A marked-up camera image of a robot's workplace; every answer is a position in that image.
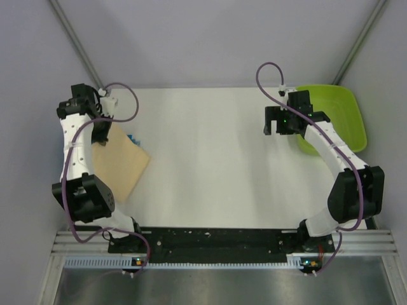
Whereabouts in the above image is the beige t shirt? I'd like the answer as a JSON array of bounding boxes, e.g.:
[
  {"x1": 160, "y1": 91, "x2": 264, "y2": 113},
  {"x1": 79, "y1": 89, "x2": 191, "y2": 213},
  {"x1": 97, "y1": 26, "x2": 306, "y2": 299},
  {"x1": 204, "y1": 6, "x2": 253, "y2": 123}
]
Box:
[{"x1": 92, "y1": 123, "x2": 150, "y2": 203}]

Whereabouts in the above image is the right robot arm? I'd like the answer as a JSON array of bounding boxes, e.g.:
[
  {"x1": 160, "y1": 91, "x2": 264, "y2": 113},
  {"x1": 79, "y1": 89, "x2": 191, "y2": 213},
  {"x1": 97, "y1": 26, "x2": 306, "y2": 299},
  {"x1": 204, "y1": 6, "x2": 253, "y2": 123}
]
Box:
[{"x1": 264, "y1": 87, "x2": 385, "y2": 252}]

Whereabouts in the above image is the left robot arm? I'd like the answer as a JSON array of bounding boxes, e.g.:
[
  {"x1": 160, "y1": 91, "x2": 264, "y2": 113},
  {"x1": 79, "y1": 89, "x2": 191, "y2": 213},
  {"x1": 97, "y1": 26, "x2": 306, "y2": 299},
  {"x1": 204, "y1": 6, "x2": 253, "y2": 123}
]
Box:
[{"x1": 52, "y1": 83, "x2": 144, "y2": 252}]

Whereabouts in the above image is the folded blue t shirt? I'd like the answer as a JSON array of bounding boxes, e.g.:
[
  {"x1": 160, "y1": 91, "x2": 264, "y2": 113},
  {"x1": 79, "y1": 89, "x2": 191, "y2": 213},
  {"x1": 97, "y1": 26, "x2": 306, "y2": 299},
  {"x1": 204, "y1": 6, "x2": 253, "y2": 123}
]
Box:
[{"x1": 127, "y1": 135, "x2": 141, "y2": 147}]

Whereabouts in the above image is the green plastic bin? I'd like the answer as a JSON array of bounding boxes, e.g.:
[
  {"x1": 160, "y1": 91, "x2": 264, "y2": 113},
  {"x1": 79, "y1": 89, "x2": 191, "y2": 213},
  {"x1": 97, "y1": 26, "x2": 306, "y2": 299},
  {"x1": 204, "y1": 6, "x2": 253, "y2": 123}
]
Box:
[{"x1": 296, "y1": 84, "x2": 368, "y2": 153}]

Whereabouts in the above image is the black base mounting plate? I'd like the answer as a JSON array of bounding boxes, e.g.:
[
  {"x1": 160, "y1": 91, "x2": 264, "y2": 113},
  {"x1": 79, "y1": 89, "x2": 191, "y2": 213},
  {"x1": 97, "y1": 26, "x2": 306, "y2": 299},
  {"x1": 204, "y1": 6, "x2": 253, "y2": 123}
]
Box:
[{"x1": 103, "y1": 227, "x2": 334, "y2": 264}]

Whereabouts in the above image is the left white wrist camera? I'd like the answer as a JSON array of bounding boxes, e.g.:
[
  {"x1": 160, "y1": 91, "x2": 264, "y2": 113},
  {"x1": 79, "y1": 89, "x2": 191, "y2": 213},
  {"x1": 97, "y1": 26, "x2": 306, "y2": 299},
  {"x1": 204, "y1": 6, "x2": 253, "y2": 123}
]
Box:
[{"x1": 98, "y1": 88, "x2": 118, "y2": 118}]

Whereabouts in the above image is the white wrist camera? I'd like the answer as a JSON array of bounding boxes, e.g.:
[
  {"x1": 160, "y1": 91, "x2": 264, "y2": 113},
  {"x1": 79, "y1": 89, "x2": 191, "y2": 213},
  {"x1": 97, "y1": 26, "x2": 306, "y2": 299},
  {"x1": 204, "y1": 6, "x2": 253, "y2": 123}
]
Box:
[
  {"x1": 278, "y1": 84, "x2": 296, "y2": 97},
  {"x1": 98, "y1": 88, "x2": 118, "y2": 118}
]

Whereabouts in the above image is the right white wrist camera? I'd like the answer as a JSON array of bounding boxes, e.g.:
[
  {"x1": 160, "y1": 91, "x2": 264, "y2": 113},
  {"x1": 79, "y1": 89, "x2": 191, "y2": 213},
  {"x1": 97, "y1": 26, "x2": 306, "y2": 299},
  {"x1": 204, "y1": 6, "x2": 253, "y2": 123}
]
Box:
[{"x1": 278, "y1": 84, "x2": 296, "y2": 97}]

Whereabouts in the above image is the aluminium frame rail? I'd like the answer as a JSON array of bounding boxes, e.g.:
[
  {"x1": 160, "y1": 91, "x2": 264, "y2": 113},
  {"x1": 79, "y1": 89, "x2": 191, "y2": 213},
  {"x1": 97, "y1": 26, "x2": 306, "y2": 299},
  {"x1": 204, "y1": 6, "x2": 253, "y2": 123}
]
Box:
[{"x1": 52, "y1": 229, "x2": 398, "y2": 257}]

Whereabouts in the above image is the grey slotted cable duct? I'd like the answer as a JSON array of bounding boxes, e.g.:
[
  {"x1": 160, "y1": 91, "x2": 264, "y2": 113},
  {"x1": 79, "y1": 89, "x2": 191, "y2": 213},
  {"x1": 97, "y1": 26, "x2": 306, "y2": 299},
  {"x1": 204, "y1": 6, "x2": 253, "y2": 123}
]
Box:
[{"x1": 64, "y1": 256, "x2": 321, "y2": 270}]

